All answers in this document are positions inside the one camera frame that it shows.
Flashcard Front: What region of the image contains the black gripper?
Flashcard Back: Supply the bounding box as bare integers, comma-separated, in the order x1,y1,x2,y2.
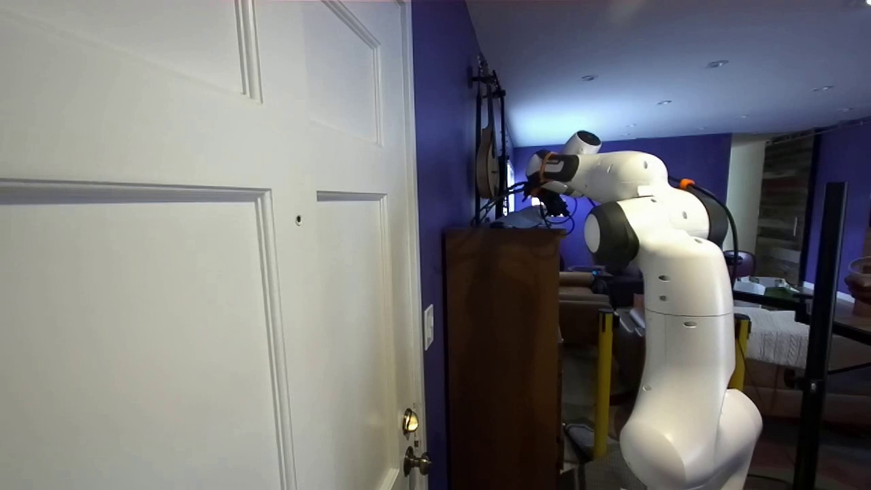
537,188,568,218

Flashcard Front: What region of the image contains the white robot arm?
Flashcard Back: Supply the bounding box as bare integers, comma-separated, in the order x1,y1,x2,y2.
527,132,761,490

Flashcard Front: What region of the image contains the dark round door knob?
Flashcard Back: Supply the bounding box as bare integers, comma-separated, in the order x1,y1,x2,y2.
403,446,433,476

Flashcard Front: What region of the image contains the white panelled door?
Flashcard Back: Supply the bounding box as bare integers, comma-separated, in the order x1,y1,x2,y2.
0,0,428,490

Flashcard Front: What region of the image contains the brown wooden cabinet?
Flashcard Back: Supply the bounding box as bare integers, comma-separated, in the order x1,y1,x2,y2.
444,228,560,490

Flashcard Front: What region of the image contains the black vertical pole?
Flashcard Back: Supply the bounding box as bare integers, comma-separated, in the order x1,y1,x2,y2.
791,183,846,490

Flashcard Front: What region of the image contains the black iron wall rack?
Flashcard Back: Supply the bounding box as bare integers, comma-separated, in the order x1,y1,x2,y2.
467,57,507,223

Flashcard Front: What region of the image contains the yellow stand post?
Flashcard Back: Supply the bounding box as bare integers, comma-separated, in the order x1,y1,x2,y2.
593,314,612,460

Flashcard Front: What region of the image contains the white wall light switch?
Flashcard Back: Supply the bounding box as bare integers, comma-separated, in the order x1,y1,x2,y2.
421,306,435,352

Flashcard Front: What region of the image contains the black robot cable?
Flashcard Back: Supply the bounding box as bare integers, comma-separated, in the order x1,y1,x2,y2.
678,178,746,275

